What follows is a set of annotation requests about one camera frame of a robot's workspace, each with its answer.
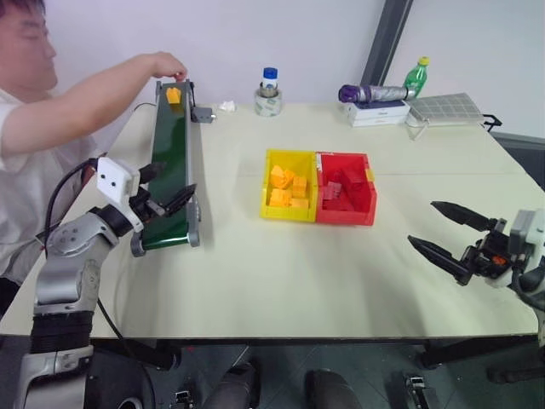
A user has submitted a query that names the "man's hand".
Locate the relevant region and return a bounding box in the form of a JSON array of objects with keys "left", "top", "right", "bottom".
[{"left": 146, "top": 51, "right": 189, "bottom": 80}]

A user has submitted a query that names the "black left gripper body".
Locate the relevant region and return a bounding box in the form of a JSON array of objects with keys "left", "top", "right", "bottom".
[{"left": 126, "top": 186, "right": 169, "bottom": 225}]

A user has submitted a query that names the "grey slanted pillar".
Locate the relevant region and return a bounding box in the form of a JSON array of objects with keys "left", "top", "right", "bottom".
[{"left": 359, "top": 0, "right": 415, "bottom": 89}]

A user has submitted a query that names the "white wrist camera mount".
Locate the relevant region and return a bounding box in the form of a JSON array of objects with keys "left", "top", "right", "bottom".
[
  {"left": 488, "top": 208, "right": 545, "bottom": 291},
  {"left": 95, "top": 156, "right": 145, "bottom": 233}
]

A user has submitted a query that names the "man in white shirt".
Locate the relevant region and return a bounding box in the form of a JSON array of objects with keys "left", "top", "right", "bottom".
[{"left": 0, "top": 0, "right": 110, "bottom": 319}]

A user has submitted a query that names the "grey grid tray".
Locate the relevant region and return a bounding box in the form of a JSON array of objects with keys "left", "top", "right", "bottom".
[{"left": 404, "top": 92, "right": 485, "bottom": 129}]

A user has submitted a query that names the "folded grey purple umbrella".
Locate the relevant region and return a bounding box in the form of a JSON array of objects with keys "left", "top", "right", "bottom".
[{"left": 338, "top": 84, "right": 421, "bottom": 105}]

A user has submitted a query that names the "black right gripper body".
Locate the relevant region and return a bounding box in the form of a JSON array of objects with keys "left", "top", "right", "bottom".
[{"left": 460, "top": 217, "right": 513, "bottom": 279}]

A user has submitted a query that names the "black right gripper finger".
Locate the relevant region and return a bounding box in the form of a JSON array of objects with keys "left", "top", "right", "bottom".
[
  {"left": 407, "top": 234, "right": 474, "bottom": 287},
  {"left": 430, "top": 200, "right": 498, "bottom": 233}
]

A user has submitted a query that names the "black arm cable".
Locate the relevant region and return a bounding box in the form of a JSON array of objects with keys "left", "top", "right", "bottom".
[
  {"left": 35, "top": 158, "right": 127, "bottom": 340},
  {"left": 509, "top": 264, "right": 538, "bottom": 308}
]

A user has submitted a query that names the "green conveyor belt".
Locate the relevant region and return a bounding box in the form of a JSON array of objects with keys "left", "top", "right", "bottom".
[{"left": 130, "top": 78, "right": 202, "bottom": 258}]

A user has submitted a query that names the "clear acrylic stand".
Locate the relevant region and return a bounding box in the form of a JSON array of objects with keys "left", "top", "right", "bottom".
[{"left": 405, "top": 119, "right": 428, "bottom": 142}]

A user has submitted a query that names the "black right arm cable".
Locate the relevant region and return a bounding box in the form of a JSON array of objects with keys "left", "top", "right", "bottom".
[{"left": 509, "top": 264, "right": 538, "bottom": 308}]

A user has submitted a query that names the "yellow plastic bin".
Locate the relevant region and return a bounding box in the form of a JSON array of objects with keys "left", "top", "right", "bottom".
[{"left": 259, "top": 148, "right": 318, "bottom": 223}]

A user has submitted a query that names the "red plastic bin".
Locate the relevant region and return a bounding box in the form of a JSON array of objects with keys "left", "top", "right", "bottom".
[{"left": 314, "top": 151, "right": 379, "bottom": 227}]

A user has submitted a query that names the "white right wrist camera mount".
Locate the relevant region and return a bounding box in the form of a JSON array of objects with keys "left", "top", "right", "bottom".
[{"left": 488, "top": 208, "right": 545, "bottom": 291}]

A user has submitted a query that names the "white bottle blue cap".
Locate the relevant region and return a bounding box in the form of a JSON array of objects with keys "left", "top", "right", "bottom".
[{"left": 259, "top": 66, "right": 280, "bottom": 97}]

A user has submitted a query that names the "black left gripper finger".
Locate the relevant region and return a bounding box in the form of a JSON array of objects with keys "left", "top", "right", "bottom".
[
  {"left": 163, "top": 183, "right": 198, "bottom": 218},
  {"left": 138, "top": 160, "right": 169, "bottom": 186}
]

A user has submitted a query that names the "green plastic bottle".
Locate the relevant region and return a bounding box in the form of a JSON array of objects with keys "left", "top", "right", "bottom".
[{"left": 403, "top": 56, "right": 431, "bottom": 101}]

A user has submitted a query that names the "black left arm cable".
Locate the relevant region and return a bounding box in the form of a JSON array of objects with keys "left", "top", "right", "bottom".
[{"left": 35, "top": 158, "right": 127, "bottom": 340}]

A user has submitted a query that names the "wide tape roll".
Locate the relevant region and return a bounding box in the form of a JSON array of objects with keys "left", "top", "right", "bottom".
[{"left": 254, "top": 87, "right": 285, "bottom": 118}]

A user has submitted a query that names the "white flat box dark lid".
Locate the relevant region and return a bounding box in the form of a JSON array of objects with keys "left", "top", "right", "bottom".
[{"left": 345, "top": 99, "right": 412, "bottom": 121}]

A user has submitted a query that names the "small grey DC motor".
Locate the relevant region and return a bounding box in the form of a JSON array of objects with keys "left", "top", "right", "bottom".
[{"left": 190, "top": 106, "right": 216, "bottom": 125}]

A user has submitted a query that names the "black bracket object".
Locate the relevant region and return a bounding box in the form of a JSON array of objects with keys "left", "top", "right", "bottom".
[{"left": 480, "top": 113, "right": 503, "bottom": 133}]

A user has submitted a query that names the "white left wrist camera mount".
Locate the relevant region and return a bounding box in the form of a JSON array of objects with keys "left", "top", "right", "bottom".
[{"left": 95, "top": 156, "right": 145, "bottom": 233}]

